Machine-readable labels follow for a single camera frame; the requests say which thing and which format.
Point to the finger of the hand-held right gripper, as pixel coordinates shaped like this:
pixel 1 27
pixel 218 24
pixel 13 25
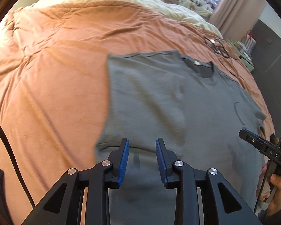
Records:
pixel 253 139

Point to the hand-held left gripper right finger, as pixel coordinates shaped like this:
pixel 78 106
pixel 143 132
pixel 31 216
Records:
pixel 161 161

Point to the grey t-shirt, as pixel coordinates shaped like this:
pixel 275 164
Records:
pixel 168 103

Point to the person's right hand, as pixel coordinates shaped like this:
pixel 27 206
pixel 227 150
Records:
pixel 278 192

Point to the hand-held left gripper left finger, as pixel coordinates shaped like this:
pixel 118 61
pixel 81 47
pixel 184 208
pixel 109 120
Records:
pixel 123 159

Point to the dark grey cabinet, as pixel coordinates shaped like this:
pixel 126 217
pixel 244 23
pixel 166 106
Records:
pixel 271 58

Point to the orange blanket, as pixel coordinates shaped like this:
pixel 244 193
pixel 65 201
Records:
pixel 49 75

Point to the beige curtain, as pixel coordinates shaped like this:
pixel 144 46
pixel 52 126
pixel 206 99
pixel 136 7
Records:
pixel 236 7

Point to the shelf of books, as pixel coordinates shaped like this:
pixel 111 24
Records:
pixel 245 49

